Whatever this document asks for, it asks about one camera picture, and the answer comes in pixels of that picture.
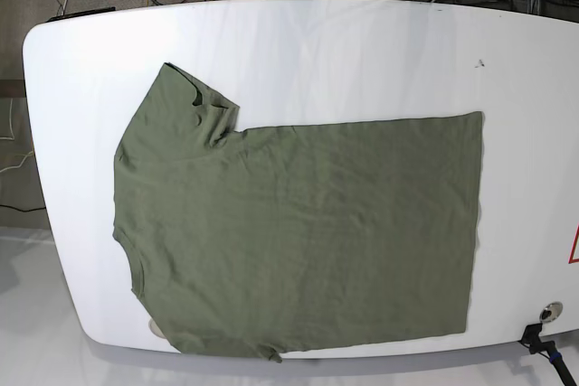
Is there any black flat strip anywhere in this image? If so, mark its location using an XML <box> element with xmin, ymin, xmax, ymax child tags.
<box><xmin>46</xmin><ymin>6</ymin><xmax>116</xmax><ymax>23</ymax></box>

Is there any silver table grommet right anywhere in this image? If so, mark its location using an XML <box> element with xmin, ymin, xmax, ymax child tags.
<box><xmin>539</xmin><ymin>301</ymin><xmax>564</xmax><ymax>324</ymax></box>

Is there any olive green T-shirt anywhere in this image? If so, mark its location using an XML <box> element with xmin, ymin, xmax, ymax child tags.
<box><xmin>113</xmin><ymin>63</ymin><xmax>483</xmax><ymax>361</ymax></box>

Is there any red triangle warning sticker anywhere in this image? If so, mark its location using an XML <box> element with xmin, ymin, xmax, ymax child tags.
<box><xmin>568</xmin><ymin>227</ymin><xmax>579</xmax><ymax>264</ymax></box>

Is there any silver table grommet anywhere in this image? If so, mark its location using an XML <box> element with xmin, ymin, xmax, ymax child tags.
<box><xmin>148</xmin><ymin>318</ymin><xmax>166</xmax><ymax>339</ymax></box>
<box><xmin>539</xmin><ymin>301</ymin><xmax>564</xmax><ymax>324</ymax></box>

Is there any black clamp with pole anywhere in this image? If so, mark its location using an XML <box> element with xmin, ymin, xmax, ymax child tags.
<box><xmin>519</xmin><ymin>323</ymin><xmax>577</xmax><ymax>386</ymax></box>

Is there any silver table grommet left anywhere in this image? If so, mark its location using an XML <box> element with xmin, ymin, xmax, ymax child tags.
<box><xmin>148</xmin><ymin>318</ymin><xmax>166</xmax><ymax>339</ymax></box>

